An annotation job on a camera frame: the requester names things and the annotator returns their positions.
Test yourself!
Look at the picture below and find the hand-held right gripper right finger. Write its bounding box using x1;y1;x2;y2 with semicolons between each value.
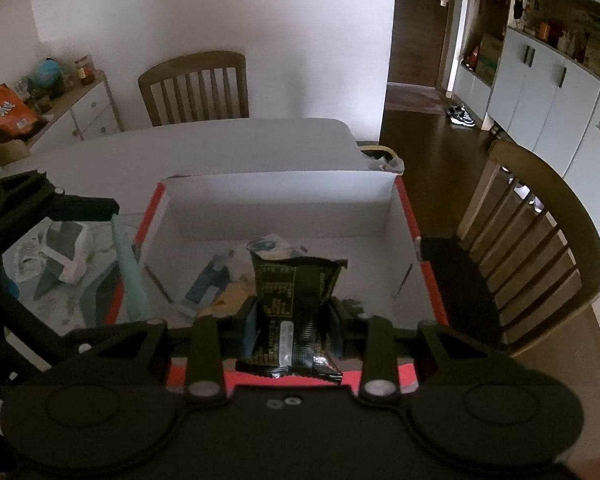
325;297;511;403

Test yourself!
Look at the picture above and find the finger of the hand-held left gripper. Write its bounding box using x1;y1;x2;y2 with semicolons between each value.
0;274;88;401
0;170;121;242

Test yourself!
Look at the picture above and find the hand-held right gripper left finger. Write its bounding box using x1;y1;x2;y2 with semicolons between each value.
65;300;259;403

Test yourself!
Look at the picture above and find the dark green wrapper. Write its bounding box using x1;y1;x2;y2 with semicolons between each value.
236;249;349;384

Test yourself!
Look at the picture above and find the blue packet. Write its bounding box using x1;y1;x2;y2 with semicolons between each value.
184;254;232;306

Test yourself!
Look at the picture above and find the light teal packet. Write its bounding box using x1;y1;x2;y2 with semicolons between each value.
110;212;152;323

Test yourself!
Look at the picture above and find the clear blueberry print wrapper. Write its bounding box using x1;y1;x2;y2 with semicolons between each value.
212;234;311;317

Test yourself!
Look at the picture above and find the red cardboard box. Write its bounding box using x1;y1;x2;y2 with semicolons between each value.
105;170;451;396

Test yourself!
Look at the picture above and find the white wrapper with black text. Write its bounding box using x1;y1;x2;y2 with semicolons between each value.
5;240;48;283

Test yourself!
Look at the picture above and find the dark green white bag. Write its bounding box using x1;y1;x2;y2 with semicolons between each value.
35;221;95;301

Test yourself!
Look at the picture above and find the white sideboard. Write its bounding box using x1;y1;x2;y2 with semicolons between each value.
27;70;125;161

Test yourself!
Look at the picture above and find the orange package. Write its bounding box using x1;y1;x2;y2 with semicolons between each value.
0;84;43;132

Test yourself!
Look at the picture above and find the glass jar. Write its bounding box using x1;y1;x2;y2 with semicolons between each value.
75;55;97;86

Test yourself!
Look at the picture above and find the blue globe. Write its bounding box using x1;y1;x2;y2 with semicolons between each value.
30;57;65;98

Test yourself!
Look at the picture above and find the wooden chair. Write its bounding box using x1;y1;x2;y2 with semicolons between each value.
420;139;600;358
137;51;250;127
357;142;400;161

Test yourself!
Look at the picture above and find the white plastic bag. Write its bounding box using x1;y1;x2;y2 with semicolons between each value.
362;152;406;176

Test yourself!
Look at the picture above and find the door mat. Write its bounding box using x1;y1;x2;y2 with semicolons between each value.
385;85;446;113

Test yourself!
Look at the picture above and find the brown wooden door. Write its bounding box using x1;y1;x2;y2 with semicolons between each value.
387;0;468;88

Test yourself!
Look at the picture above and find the white cabinet unit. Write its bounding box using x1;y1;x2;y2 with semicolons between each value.
452;0;600;176

